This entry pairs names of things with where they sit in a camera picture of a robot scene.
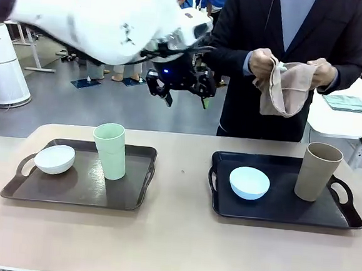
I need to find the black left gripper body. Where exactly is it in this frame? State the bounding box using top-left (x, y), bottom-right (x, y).
top-left (144, 49), bottom-right (222, 101)

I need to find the green cloth mat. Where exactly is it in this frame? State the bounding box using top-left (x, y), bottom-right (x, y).
top-left (321, 93), bottom-right (362, 114)

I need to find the brown plastic cup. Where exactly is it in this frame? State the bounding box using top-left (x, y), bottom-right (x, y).
top-left (293, 140), bottom-right (345, 205)

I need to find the beige cloth mat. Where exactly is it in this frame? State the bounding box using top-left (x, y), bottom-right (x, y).
top-left (249, 55), bottom-right (319, 121)

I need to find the light blue bowl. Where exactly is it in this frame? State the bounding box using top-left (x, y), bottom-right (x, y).
top-left (228, 165), bottom-right (273, 202)

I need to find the person's left forearm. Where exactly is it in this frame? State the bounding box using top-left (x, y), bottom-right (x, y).
top-left (316, 51), bottom-right (362, 97)

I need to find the blue floor mat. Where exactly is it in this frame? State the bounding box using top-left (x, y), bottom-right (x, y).
top-left (123, 76), bottom-right (149, 89)
top-left (70, 75), bottom-right (104, 89)

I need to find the black plastic tray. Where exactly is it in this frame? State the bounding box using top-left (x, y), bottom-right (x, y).
top-left (204, 149), bottom-right (362, 232)

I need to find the brown plastic tray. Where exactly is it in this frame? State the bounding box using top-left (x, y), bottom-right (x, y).
top-left (0, 134), bottom-right (158, 213)

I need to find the person's right hand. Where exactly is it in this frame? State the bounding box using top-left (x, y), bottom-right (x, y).
top-left (247, 47), bottom-right (281, 79)

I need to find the person's left hand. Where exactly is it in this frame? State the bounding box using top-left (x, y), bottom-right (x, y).
top-left (304, 56), bottom-right (338, 89)

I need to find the white round-cornered table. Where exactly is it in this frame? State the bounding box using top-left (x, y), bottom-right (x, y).
top-left (303, 73), bottom-right (362, 171)

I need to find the bystander in beige trousers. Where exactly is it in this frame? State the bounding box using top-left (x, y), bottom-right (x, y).
top-left (111, 61), bottom-right (143, 84)

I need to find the bystander in grey trousers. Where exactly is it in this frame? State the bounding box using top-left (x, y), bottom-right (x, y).
top-left (84, 57), bottom-right (113, 81)

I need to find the green plastic cup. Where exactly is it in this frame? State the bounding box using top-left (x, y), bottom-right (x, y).
top-left (89, 121), bottom-right (130, 182)

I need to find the person torso dark jacket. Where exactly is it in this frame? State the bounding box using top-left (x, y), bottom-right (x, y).
top-left (199, 0), bottom-right (362, 148)

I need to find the white bowl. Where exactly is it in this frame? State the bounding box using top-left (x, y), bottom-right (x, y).
top-left (33, 142), bottom-right (77, 177)

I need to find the white-legged background desk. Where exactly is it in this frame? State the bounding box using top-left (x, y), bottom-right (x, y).
top-left (3, 19), bottom-right (61, 73)

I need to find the white air purifier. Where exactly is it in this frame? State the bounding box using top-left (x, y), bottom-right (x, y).
top-left (0, 23), bottom-right (38, 109)

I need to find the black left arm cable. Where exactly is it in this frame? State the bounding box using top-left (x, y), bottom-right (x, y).
top-left (139, 39), bottom-right (217, 69)

